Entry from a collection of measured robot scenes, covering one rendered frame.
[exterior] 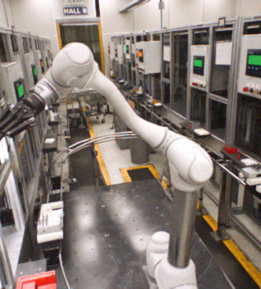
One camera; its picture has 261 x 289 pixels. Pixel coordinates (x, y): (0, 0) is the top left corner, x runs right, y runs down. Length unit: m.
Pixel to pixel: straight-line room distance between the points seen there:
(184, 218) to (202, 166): 0.26
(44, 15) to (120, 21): 2.29
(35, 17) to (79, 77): 8.71
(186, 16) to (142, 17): 1.50
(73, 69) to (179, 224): 0.73
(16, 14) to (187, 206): 8.94
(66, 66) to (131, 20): 8.95
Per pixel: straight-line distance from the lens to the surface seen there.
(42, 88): 1.04
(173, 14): 10.24
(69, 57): 0.90
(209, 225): 3.23
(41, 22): 9.59
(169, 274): 1.35
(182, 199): 1.15
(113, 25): 9.70
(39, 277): 1.40
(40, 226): 1.76
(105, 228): 2.06
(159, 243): 1.50
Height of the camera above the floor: 1.90
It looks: 20 degrees down
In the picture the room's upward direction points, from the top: 3 degrees counter-clockwise
